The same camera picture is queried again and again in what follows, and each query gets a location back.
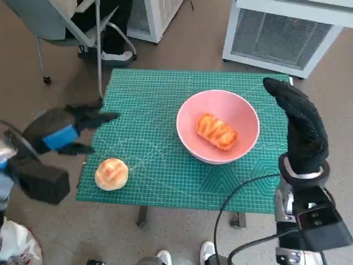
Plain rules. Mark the round toy bread bun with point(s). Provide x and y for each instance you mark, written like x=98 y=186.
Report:
x=111 y=174

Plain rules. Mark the grey office chair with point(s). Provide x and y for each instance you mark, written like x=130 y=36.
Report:
x=44 y=25

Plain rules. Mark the large white mesh cabinet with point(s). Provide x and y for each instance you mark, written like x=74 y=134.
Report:
x=278 y=38

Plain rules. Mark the person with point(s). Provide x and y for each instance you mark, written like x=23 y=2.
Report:
x=114 y=33

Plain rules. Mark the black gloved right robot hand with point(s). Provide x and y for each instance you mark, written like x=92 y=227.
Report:
x=306 y=132

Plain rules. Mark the green cutting mat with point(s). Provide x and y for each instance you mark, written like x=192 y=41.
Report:
x=154 y=138

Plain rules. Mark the white plastic bag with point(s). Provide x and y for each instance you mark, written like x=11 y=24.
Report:
x=16 y=243

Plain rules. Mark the black table leg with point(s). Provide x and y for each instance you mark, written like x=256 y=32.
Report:
x=142 y=216
x=237 y=220

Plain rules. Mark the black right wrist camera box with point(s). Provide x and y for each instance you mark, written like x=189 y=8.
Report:
x=322 y=220

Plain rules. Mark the white shoe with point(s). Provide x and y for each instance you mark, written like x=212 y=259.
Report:
x=207 y=251
x=164 y=258

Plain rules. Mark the long glazed toy bread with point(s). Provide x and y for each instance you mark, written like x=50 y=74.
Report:
x=216 y=131

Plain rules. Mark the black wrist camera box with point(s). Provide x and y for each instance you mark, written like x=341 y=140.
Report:
x=41 y=179
x=322 y=220

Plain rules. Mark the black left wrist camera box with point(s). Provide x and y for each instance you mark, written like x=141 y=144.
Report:
x=41 y=179

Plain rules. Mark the small white mesh cabinet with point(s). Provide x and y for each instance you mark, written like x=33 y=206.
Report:
x=160 y=19

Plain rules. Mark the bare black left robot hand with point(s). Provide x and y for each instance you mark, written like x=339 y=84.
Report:
x=55 y=124

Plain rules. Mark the pink bowl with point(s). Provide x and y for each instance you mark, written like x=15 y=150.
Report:
x=193 y=124

